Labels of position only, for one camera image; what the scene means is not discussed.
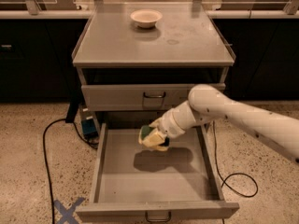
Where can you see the open grey middle drawer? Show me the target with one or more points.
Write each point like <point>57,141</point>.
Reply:
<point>134,183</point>

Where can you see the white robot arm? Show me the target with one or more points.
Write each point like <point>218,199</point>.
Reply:
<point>205,104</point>

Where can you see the blue tape cross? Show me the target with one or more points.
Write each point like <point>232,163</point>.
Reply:
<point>67,214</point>

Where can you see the blue power box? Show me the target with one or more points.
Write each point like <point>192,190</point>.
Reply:
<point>86,119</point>

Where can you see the dark lab bench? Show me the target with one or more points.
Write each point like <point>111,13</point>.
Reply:
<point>36,60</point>

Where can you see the closed grey top drawer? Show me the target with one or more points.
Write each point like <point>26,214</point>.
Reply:
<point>135,97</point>

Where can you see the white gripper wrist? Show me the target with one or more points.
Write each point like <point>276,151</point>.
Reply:
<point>167,125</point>

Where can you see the grey drawer cabinet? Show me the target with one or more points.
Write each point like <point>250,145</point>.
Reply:
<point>184,47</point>

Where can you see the green yellow sponge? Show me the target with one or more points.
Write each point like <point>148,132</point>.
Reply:
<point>145,131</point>

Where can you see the white ceramic bowl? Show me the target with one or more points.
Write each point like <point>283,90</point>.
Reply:
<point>146,18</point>

